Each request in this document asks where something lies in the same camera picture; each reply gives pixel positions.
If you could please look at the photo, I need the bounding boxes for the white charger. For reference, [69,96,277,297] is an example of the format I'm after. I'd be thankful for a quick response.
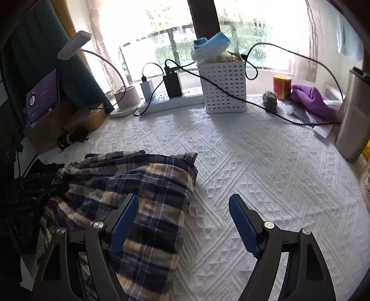
[141,80,154,102]

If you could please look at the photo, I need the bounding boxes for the purple cloth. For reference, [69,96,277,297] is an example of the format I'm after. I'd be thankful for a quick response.
[290,84,342,123]

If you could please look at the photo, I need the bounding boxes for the white labelled bottle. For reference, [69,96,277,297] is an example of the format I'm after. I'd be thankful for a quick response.
[358,162,370,203]

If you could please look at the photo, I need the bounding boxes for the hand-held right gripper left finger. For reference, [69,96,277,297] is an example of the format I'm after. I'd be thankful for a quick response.
[32,194,140,301]

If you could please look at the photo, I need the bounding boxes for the plaid pants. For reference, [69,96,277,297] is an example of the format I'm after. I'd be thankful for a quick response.
[39,150,198,301]

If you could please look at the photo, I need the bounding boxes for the black cable bundle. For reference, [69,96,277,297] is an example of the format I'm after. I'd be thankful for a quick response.
[57,130,89,151]

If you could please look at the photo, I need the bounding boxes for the short black cable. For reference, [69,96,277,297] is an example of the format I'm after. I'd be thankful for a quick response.
[133,63,165,117]

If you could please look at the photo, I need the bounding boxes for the white power strip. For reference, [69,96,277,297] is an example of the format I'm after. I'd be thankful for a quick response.
[136,93,204,116]

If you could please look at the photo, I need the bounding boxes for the teal curtain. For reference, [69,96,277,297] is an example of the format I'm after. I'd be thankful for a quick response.
[6,0,113,110]

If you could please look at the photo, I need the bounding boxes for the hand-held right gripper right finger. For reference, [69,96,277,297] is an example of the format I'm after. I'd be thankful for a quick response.
[228,194,337,301]

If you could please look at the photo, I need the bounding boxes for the long black cable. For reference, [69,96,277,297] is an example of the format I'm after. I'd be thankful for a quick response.
[165,43,346,125]

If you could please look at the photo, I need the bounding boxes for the tablet with purple screen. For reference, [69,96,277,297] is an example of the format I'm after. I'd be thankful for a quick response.
[25,68,60,126]

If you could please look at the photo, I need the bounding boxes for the white desk lamp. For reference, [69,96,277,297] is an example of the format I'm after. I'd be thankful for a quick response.
[57,31,141,118]

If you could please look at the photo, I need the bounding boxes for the steel tumbler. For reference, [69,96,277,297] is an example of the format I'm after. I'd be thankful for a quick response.
[335,66,370,163]

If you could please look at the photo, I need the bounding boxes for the dark window post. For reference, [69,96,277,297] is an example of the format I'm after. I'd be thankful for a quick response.
[187,0,221,39]

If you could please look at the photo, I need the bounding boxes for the mustard yellow curtain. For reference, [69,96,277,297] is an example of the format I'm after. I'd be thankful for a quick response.
[50,0,96,84]

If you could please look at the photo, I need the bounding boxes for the grey ball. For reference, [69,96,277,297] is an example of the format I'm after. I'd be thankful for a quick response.
[262,91,278,112]

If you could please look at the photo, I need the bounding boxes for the red can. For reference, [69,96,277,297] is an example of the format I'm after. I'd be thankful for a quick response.
[272,75,292,100]

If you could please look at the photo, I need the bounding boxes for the white textured tablecloth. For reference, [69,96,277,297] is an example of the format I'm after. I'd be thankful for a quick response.
[20,94,370,301]

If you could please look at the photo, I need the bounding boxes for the clear plastic bag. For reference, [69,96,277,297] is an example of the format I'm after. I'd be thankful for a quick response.
[191,46,243,64]

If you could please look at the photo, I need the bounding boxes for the sheer white curtain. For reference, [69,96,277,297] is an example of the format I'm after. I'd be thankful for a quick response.
[87,0,133,90]

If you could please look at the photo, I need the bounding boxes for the blue face mask pack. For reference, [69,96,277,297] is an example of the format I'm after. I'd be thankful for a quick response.
[193,31,230,51]

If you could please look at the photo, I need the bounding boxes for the black cloth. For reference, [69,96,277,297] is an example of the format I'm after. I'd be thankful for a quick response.
[0,162,68,255]

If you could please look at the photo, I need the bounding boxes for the white papers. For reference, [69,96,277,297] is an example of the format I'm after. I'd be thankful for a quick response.
[286,104,334,138]

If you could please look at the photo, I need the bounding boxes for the cardboard box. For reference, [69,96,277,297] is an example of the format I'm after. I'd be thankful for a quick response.
[25,100,107,154]

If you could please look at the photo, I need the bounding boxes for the black charger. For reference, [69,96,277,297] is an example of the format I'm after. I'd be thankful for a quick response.
[163,66,183,98]

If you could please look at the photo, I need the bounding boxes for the white perforated basket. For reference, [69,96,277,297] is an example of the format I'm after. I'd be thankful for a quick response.
[197,55,247,113]

